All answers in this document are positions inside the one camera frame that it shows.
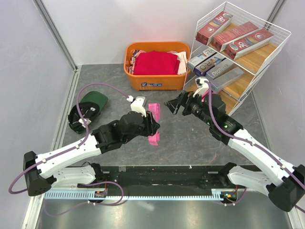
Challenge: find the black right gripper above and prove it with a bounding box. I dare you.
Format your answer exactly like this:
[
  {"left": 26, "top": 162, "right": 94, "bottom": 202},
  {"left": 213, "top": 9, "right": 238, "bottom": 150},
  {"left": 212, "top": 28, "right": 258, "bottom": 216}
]
[{"left": 163, "top": 89, "right": 214, "bottom": 126}]

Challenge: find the pink toothpaste box angled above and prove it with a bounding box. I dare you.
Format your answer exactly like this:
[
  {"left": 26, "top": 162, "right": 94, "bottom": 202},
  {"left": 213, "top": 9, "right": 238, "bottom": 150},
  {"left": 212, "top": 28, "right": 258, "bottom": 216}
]
[{"left": 148, "top": 103, "right": 161, "bottom": 146}]

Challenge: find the silver toothpaste box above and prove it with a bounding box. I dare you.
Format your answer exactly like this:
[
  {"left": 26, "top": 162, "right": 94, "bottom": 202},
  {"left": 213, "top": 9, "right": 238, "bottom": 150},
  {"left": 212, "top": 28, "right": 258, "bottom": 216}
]
[
  {"left": 205, "top": 59, "right": 234, "bottom": 81},
  {"left": 211, "top": 67, "right": 244, "bottom": 93}
]

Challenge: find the red 3D toothpaste box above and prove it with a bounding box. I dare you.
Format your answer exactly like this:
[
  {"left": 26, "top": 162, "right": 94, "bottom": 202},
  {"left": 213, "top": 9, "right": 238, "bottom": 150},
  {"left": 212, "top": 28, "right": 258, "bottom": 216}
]
[
  {"left": 224, "top": 29, "right": 274, "bottom": 60},
  {"left": 195, "top": 11, "right": 233, "bottom": 45}
]

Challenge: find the dark red toothpaste box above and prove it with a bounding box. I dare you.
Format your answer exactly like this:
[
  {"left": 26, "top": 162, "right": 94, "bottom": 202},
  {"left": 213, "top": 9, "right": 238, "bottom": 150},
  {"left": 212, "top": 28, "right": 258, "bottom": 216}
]
[{"left": 212, "top": 21, "right": 259, "bottom": 52}]

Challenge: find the pink toothpaste box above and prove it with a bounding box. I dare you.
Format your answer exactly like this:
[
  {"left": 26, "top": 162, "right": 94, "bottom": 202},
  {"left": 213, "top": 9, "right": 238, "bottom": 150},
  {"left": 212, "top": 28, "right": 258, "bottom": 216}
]
[{"left": 202, "top": 94, "right": 208, "bottom": 102}]

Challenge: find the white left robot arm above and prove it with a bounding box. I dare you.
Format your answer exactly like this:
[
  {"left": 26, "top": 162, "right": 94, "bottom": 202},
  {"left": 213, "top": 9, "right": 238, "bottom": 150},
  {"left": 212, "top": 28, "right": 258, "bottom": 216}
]
[{"left": 23, "top": 111, "right": 160, "bottom": 197}]

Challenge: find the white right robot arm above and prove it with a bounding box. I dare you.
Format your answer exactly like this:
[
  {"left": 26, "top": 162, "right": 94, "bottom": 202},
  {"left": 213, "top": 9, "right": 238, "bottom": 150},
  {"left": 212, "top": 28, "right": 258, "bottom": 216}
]
[{"left": 165, "top": 91, "right": 305, "bottom": 212}]

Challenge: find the orange plastic basket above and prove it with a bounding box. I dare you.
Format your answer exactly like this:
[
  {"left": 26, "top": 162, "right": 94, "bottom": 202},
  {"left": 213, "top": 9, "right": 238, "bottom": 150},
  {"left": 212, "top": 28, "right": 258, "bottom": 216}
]
[{"left": 124, "top": 41, "right": 190, "bottom": 90}]

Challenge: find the red folded cloth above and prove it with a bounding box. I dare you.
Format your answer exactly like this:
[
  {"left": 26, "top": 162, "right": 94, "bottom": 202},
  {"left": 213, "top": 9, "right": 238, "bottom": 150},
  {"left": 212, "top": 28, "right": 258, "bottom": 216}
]
[{"left": 133, "top": 51, "right": 180, "bottom": 75}]

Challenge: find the cream patterned cloth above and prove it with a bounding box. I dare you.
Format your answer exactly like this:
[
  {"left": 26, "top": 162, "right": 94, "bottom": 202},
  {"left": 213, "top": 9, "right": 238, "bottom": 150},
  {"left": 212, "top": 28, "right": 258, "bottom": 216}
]
[{"left": 168, "top": 51, "right": 188, "bottom": 74}]

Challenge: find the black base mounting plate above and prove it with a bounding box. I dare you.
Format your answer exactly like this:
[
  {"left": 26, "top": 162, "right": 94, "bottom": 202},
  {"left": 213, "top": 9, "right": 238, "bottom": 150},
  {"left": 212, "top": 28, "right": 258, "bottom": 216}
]
[{"left": 91, "top": 163, "right": 242, "bottom": 190}]

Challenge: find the green black cap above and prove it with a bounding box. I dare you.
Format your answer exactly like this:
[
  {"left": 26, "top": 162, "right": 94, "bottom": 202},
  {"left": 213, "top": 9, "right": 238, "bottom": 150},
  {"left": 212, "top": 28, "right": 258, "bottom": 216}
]
[{"left": 68, "top": 91, "right": 108, "bottom": 134}]

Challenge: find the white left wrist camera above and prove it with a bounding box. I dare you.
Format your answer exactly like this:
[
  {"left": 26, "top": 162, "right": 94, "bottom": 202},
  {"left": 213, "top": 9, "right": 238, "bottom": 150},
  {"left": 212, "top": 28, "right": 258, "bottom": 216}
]
[{"left": 126, "top": 95, "right": 146, "bottom": 117}]

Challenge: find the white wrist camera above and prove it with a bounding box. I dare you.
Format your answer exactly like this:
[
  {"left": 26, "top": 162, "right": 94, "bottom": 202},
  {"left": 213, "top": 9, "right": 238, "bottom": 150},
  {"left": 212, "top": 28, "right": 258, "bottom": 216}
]
[
  {"left": 126, "top": 95, "right": 146, "bottom": 117},
  {"left": 193, "top": 76, "right": 209, "bottom": 97}
]

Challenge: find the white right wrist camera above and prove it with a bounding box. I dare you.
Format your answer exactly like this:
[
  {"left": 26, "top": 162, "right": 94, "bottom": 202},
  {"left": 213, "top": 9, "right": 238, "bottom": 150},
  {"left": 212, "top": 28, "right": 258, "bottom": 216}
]
[{"left": 193, "top": 76, "right": 209, "bottom": 97}]

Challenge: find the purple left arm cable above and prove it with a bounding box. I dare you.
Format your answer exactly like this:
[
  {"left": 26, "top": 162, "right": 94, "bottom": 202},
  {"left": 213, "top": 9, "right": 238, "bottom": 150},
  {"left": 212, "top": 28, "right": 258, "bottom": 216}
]
[{"left": 8, "top": 82, "right": 134, "bottom": 217}]

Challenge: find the white wire wooden shelf rack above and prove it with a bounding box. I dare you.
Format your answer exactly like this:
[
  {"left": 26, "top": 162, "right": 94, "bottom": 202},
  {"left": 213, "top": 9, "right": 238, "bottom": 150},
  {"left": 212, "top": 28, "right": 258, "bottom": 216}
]
[{"left": 194, "top": 1, "right": 291, "bottom": 115}]

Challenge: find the blue slotted cable duct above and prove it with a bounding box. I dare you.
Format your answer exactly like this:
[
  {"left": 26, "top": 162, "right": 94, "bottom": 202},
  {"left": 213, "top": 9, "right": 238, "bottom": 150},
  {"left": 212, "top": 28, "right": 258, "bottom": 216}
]
[{"left": 44, "top": 189, "right": 225, "bottom": 201}]

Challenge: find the aluminium frame rail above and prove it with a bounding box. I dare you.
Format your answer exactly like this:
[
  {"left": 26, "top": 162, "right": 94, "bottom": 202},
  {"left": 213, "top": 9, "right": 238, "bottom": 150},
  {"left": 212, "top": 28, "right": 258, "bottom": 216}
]
[{"left": 32, "top": 0, "right": 79, "bottom": 72}]

